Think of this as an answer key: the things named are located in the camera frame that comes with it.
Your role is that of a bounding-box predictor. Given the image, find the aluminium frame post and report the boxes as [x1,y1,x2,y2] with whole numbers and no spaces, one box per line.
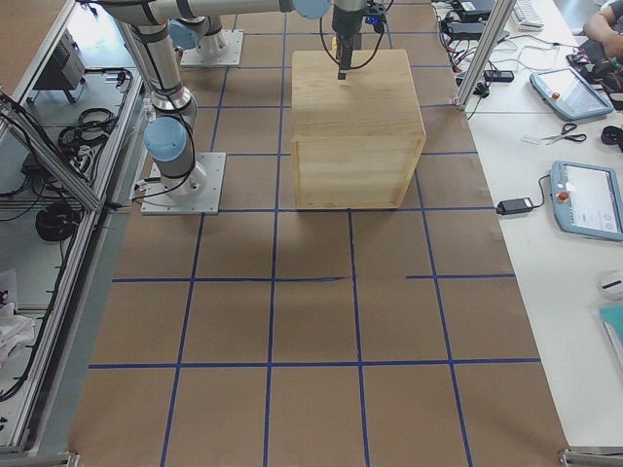
[455,0,515,111]

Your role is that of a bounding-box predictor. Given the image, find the wooden drawer cabinet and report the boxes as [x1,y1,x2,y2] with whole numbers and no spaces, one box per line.
[291,50,426,209]

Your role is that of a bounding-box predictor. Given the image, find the black power adapter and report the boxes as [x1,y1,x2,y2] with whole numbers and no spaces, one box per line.
[495,198,535,216]

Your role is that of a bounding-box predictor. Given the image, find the black handled scissors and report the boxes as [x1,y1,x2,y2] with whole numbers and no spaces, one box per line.
[541,123,587,145]

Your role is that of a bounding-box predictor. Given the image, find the black gripper opening drawer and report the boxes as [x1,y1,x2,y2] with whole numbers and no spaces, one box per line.
[363,0,387,34]

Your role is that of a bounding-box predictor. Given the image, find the metal base plate under drawer arm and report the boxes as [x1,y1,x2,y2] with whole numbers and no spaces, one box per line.
[181,29,244,68]

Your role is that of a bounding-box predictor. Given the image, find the blue teach pendant near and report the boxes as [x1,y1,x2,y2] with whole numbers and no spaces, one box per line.
[550,161,622,242]

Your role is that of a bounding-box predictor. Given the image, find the blue teach pendant far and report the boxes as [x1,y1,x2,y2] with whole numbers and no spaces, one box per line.
[530,67,614,122]

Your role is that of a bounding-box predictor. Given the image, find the teal notebook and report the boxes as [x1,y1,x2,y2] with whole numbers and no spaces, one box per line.
[599,305,622,351]

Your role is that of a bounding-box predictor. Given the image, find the black coiled cables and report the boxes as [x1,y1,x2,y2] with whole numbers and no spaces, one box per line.
[57,107,121,152]

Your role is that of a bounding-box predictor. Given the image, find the white computer mouse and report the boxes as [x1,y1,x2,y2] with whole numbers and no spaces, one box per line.
[597,270,623,301]

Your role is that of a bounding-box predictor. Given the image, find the silver robot arm over cabinet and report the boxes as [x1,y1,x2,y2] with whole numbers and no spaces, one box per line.
[98,0,386,133]

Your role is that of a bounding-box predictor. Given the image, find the white crumpled cloth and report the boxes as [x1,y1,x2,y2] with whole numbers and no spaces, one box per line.
[0,269,38,371]

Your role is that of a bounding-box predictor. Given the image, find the person forearm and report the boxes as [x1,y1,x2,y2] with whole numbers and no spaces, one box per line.
[582,2,622,48]

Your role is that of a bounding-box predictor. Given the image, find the blue teach pendant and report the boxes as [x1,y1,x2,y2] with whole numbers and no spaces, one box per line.
[550,161,622,242]
[530,67,614,122]

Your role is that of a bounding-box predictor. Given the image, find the metal base plate under cabinet arm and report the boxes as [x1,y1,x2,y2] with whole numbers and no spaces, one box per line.
[140,152,226,215]

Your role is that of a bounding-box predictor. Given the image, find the black gripper over cabinet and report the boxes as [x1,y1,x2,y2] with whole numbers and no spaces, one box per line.
[332,7,364,81]

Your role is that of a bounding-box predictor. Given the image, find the silver robot arm opening drawer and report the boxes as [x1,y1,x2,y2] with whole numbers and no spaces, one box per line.
[168,16,228,56]

